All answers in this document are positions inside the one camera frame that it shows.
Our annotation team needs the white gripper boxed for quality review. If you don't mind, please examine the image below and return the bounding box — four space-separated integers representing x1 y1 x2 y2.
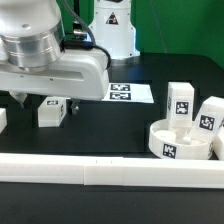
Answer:
0 49 109 115

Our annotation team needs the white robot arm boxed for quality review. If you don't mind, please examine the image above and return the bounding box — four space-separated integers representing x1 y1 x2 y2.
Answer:
0 0 140 112

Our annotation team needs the white block at left edge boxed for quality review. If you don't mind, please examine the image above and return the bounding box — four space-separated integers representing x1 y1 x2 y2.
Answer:
0 108 7 133

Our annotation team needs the white sheet with tags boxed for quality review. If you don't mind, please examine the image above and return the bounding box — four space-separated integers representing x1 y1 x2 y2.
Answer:
103 83 154 103

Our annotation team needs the green backdrop curtain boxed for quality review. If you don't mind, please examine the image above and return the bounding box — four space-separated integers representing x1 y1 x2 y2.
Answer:
55 0 224 69

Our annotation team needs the black cable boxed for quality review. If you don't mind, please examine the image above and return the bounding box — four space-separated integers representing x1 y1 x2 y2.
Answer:
60 0 112 70

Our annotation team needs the white U-shaped fence wall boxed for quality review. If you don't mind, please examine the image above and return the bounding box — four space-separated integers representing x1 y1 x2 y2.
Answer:
0 153 224 189

